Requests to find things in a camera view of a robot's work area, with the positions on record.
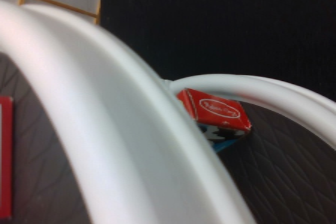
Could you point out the wooden lattice screen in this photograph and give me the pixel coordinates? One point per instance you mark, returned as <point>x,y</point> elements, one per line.
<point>85,8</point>

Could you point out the red white box top tier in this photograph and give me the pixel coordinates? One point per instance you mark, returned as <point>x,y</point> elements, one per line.
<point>7,126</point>

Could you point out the red small carton box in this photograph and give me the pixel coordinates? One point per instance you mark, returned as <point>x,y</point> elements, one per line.
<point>220,117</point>

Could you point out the white two-tier lazy Susan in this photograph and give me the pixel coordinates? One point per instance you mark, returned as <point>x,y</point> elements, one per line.
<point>148,171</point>

